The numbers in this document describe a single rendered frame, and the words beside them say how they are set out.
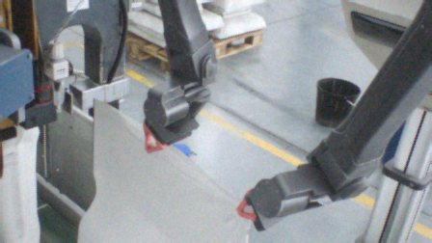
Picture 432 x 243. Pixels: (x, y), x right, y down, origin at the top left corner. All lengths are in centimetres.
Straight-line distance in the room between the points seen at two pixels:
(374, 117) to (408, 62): 10
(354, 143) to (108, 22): 75
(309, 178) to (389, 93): 22
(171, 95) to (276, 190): 27
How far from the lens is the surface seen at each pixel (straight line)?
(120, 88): 138
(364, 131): 69
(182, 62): 94
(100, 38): 129
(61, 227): 197
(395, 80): 61
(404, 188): 143
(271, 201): 77
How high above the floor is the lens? 164
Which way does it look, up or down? 28 degrees down
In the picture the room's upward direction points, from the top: 8 degrees clockwise
